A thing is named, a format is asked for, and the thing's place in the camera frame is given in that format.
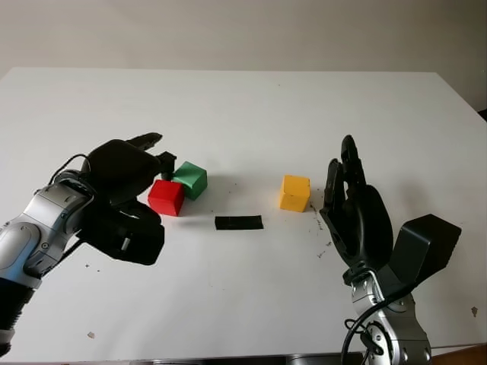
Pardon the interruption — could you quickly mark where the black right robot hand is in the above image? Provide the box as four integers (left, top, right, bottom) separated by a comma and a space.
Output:
319, 135, 395, 284

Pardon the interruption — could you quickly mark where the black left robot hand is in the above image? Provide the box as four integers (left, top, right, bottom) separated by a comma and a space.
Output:
78, 132, 179, 208

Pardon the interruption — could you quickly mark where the red block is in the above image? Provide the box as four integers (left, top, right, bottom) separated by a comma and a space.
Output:
147, 179, 186, 217

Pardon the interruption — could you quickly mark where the green block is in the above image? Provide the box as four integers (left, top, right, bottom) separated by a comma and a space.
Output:
171, 160, 208, 202

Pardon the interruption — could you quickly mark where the yellow block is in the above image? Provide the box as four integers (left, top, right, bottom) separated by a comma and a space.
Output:
279, 174, 311, 212

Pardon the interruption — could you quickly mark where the black tape strip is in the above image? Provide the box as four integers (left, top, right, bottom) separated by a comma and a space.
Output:
214, 215, 264, 231

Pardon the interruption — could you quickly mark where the dark robot torso edge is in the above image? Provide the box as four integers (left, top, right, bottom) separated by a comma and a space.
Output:
132, 355, 362, 365

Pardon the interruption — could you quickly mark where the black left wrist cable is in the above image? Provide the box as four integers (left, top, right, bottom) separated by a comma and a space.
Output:
51, 153, 92, 263

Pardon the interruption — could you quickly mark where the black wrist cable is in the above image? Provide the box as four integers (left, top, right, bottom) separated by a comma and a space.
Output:
51, 153, 92, 263
341, 290, 414, 365

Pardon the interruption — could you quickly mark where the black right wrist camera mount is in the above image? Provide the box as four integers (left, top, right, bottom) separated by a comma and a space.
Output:
376, 213, 463, 301

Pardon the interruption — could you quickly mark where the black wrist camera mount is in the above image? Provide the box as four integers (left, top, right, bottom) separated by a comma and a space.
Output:
376, 213, 463, 301
80, 197, 166, 266

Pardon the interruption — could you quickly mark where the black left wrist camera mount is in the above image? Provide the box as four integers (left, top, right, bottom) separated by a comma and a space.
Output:
80, 197, 166, 266

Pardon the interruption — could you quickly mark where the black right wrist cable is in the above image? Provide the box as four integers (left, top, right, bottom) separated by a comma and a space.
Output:
341, 290, 414, 365

